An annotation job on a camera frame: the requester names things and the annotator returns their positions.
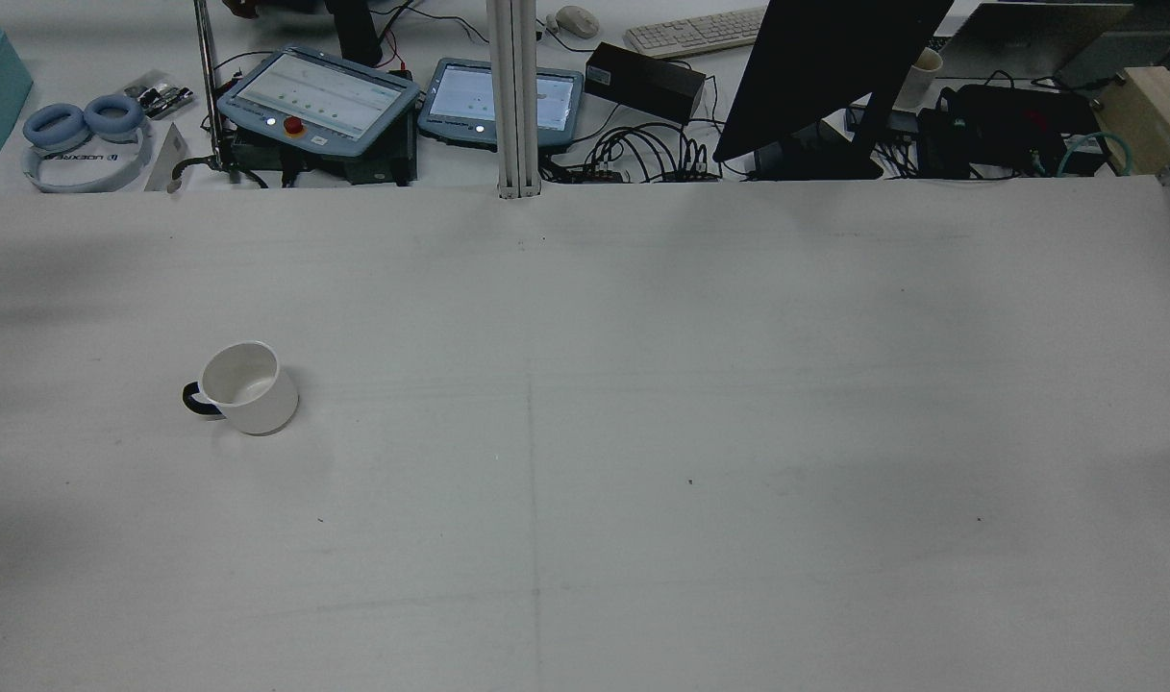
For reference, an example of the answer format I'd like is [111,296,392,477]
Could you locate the white paper cup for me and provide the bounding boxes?
[894,47,944,112]

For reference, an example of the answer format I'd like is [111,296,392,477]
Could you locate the small teach pendant tablet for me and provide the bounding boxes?
[417,58,585,151]

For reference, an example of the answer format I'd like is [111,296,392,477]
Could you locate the black rectangular box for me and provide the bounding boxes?
[585,41,708,125]

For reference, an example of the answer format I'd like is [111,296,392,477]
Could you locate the white keyboard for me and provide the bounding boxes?
[624,7,769,60]

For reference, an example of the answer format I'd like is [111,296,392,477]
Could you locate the black computer monitor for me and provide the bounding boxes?
[712,0,957,182]

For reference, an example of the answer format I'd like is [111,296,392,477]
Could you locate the large teach pendant tablet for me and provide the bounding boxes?
[216,46,422,159]

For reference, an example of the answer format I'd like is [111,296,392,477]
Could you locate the black cylinder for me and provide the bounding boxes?
[333,0,385,68]

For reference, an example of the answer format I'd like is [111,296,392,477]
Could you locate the thin metal rod stand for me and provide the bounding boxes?
[193,0,232,174]

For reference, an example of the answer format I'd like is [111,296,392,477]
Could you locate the black electronics box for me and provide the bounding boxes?
[918,84,1114,179]

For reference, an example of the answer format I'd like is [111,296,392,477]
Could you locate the clear plastic bag of parts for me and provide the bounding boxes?
[123,70,197,121]

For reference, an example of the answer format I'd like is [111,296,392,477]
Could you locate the light blue headphones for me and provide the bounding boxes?
[21,93,156,195]

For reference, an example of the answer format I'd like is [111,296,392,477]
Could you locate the grey laptop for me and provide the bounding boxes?
[934,0,1136,81]

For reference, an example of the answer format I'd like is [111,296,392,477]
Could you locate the wooden block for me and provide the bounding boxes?
[1095,65,1170,214]

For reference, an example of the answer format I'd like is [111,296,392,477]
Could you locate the bundle of black cables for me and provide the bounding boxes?
[542,120,730,185]

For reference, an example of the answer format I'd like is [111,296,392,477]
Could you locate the aluminium profile post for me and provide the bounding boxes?
[486,0,544,200]

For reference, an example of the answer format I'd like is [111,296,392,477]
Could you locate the white mug with black handle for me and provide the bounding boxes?
[182,341,300,436]

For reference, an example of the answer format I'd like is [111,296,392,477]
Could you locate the teal cable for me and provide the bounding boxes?
[1057,132,1136,178]

